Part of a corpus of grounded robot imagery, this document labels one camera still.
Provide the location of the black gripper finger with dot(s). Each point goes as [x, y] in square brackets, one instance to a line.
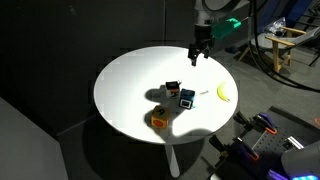
[193, 57]
[206, 51]

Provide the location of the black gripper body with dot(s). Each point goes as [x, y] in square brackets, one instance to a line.
[202, 35]

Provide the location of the black white green patterned cube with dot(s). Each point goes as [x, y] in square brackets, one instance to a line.
[172, 89]

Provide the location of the grey robot base blue light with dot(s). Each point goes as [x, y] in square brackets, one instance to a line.
[300, 160]

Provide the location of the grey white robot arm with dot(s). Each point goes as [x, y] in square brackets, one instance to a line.
[216, 8]

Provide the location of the blue top patterned cube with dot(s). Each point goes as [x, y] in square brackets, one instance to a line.
[186, 98]

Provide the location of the orange cube with green number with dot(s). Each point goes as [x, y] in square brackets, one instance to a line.
[160, 117]

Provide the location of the yellow banana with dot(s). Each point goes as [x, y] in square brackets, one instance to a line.
[221, 91]

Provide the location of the clear plastic bag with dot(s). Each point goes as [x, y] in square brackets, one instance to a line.
[276, 26]

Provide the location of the wooden armchair grey cushion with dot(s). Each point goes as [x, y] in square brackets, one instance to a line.
[283, 43]

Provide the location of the blue fabric backdrop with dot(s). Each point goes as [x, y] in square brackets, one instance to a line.
[286, 10]

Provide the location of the purple black clamp orange tip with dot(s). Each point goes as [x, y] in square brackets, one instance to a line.
[245, 149]
[275, 175]
[265, 121]

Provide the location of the white table base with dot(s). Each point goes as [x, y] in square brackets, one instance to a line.
[172, 161]

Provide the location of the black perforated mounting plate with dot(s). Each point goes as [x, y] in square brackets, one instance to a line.
[283, 133]

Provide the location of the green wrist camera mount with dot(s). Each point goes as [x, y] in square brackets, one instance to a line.
[225, 28]

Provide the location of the silver metal bracket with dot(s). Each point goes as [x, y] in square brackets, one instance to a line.
[294, 142]

